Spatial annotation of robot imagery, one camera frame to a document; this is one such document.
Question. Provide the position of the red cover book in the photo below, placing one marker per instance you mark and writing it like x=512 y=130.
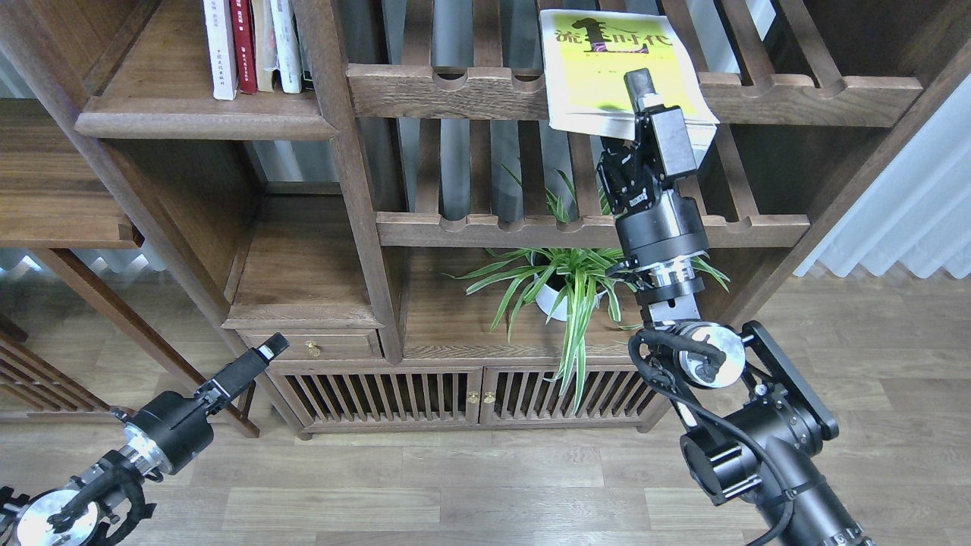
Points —
x=242 y=29

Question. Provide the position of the green spine upright book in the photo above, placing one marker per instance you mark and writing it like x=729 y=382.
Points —
x=306 y=73

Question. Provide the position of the tan spine upright book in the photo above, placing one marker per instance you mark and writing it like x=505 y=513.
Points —
x=264 y=47

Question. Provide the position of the dark wooden bookshelf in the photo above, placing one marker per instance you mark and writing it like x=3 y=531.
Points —
x=332 y=215

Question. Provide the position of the white plant pot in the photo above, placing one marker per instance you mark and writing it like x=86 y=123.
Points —
x=551 y=290

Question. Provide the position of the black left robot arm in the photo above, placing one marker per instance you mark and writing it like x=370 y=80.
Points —
x=106 y=503

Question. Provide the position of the wooden side shelf unit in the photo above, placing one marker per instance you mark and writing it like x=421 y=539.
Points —
x=93 y=325

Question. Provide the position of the white curtain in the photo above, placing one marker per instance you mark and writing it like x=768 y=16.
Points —
x=916 y=214

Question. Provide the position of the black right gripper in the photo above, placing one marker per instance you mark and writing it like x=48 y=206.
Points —
x=654 y=222

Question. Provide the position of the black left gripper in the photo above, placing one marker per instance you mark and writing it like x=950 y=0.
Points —
x=169 y=431

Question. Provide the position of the green spider plant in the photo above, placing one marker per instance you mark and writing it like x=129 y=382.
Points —
x=524 y=270

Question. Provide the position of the yellow cover book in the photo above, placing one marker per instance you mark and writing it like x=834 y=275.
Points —
x=586 y=55

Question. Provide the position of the brass drawer knob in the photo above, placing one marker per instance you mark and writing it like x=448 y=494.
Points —
x=313 y=349

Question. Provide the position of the pale purple book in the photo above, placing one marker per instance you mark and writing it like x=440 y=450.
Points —
x=220 y=41

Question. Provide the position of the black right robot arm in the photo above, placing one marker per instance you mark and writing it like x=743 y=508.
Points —
x=751 y=422

